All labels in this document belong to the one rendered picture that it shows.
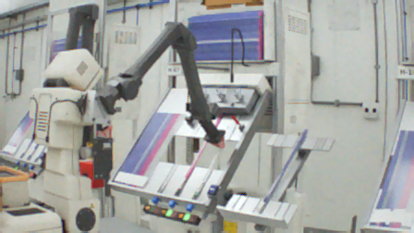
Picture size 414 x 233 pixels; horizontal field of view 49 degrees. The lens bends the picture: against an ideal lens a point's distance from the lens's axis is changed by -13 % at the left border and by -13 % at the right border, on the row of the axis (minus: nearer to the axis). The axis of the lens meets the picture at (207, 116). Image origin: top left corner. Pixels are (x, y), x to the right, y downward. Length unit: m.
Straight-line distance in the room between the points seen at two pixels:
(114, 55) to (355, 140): 1.97
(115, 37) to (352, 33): 1.85
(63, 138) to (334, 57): 2.68
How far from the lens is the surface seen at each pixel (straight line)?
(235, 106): 2.56
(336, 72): 4.07
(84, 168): 3.15
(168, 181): 2.53
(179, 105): 2.89
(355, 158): 4.03
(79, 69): 1.91
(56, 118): 1.85
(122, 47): 3.81
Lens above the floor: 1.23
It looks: 3 degrees down
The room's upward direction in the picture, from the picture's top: 1 degrees clockwise
